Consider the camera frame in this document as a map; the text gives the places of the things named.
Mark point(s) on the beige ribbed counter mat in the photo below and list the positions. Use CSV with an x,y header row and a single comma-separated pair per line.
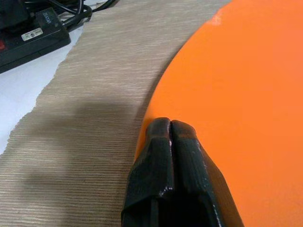
x,y
82,118

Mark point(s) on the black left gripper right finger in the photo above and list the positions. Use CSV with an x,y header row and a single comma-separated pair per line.
x,y
198,175

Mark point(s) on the orange plastic plate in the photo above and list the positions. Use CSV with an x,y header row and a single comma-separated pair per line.
x,y
236,82

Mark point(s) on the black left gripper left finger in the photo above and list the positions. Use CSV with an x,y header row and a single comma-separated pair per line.
x,y
149,170

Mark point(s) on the black power strip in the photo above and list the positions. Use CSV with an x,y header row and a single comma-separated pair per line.
x,y
28,54

